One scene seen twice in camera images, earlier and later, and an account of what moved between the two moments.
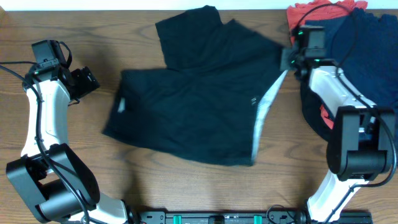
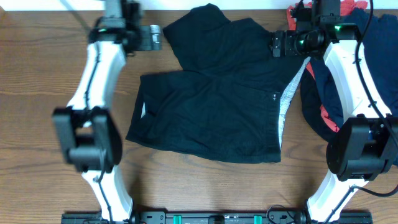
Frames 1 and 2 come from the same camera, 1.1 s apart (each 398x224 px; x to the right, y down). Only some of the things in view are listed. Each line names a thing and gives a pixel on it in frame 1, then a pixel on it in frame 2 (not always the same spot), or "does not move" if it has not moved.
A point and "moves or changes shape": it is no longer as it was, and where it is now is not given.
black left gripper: (89, 83) -> (150, 45)
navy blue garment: (365, 46) does not move
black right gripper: (285, 63) -> (289, 37)
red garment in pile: (298, 13) does not move
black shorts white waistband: (209, 102) moves or changes shape
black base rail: (255, 217) does not move
